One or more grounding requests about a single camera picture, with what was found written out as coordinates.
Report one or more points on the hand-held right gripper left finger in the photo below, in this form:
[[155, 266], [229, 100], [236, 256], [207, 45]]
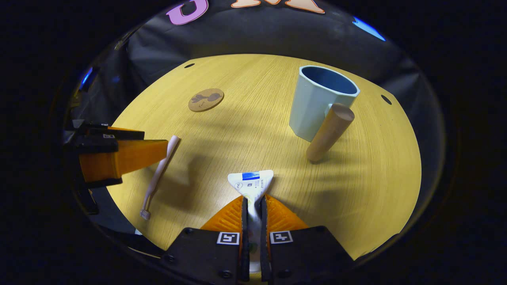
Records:
[[206, 253]]

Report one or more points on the round cork coaster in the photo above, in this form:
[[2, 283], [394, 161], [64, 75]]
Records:
[[206, 99]]

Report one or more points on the black backdrop cloth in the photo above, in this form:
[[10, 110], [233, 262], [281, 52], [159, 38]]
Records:
[[257, 35]]

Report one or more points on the white toothbrush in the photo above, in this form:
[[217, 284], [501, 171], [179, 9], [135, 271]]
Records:
[[158, 174]]

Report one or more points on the wooden desktop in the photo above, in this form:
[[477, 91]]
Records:
[[245, 134]]

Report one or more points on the white toothpaste tube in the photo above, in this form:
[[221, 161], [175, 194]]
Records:
[[253, 184]]

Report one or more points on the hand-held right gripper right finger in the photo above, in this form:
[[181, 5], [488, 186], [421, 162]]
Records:
[[305, 253]]

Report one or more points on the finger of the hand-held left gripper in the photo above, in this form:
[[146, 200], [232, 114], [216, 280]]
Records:
[[95, 140], [126, 156]]

